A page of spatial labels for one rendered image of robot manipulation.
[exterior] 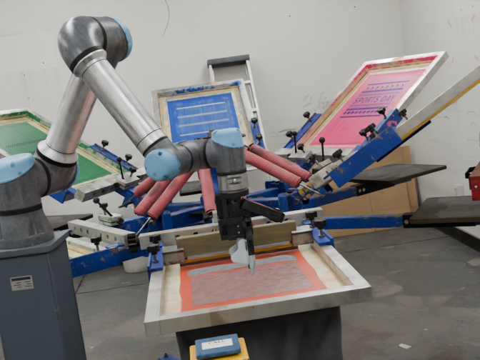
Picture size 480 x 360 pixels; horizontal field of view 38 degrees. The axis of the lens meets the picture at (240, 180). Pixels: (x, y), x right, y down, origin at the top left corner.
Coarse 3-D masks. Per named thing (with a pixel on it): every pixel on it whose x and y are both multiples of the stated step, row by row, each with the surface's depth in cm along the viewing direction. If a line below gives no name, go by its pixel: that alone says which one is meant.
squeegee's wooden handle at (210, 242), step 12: (264, 228) 235; (276, 228) 235; (288, 228) 236; (180, 240) 233; (192, 240) 233; (204, 240) 234; (216, 240) 234; (228, 240) 234; (264, 240) 236; (276, 240) 236; (288, 240) 236; (192, 252) 234; (204, 252) 234
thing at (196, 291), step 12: (204, 264) 236; (216, 264) 234; (180, 276) 225; (192, 276) 223; (204, 276) 221; (216, 276) 219; (228, 276) 217; (240, 276) 215; (180, 288) 212; (192, 288) 210; (204, 288) 209; (216, 288) 207; (228, 288) 205; (240, 288) 204; (192, 300) 198; (204, 300) 197; (216, 300) 195; (228, 300) 194; (240, 300) 193; (252, 300) 191
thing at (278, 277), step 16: (256, 256) 237; (256, 272) 218; (272, 272) 215; (288, 272) 213; (304, 272) 211; (256, 288) 202; (272, 288) 200; (288, 288) 198; (304, 288) 196; (320, 288) 194
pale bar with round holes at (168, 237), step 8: (312, 208) 263; (320, 208) 261; (256, 216) 261; (288, 216) 258; (296, 216) 258; (320, 216) 259; (208, 224) 259; (216, 224) 257; (256, 224) 257; (296, 224) 258; (152, 232) 258; (160, 232) 256; (168, 232) 255; (176, 232) 255; (184, 232) 255; (192, 232) 255; (200, 232) 256; (144, 240) 254; (168, 240) 255; (144, 248) 255
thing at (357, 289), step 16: (336, 256) 210; (160, 272) 220; (336, 272) 203; (352, 272) 192; (160, 288) 202; (336, 288) 180; (352, 288) 179; (368, 288) 178; (160, 304) 187; (240, 304) 178; (256, 304) 176; (272, 304) 176; (288, 304) 177; (304, 304) 177; (320, 304) 178; (336, 304) 178; (144, 320) 176; (160, 320) 174; (176, 320) 175; (192, 320) 175; (208, 320) 175; (224, 320) 176; (240, 320) 176
